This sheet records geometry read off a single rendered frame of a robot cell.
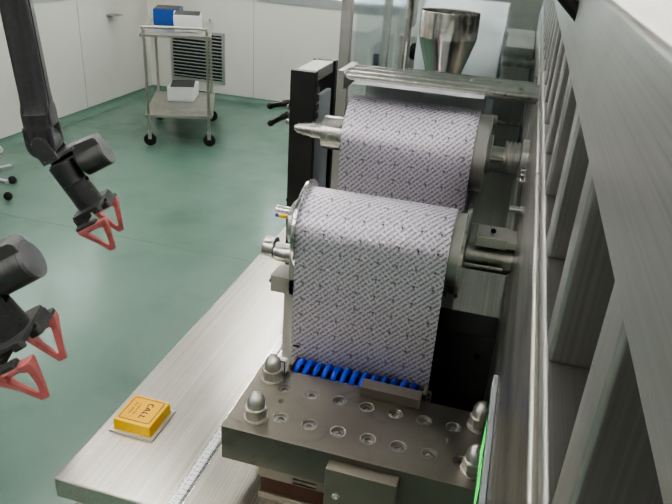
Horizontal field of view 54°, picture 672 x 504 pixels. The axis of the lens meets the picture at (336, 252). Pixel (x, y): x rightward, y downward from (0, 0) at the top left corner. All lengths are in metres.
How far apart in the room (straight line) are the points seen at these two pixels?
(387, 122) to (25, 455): 1.84
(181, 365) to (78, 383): 1.55
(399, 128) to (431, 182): 0.11
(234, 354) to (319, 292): 0.37
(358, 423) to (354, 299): 0.19
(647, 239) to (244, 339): 1.24
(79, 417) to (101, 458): 1.53
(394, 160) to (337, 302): 0.29
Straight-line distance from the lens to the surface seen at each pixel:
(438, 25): 1.61
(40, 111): 1.43
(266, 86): 7.06
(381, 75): 1.22
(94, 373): 2.90
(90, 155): 1.44
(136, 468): 1.13
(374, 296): 1.02
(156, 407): 1.20
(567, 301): 0.40
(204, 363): 1.34
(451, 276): 0.99
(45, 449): 2.59
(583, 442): 0.27
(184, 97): 6.02
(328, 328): 1.07
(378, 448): 0.97
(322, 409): 1.02
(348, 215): 0.99
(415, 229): 0.98
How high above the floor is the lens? 1.68
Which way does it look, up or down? 26 degrees down
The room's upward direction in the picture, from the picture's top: 4 degrees clockwise
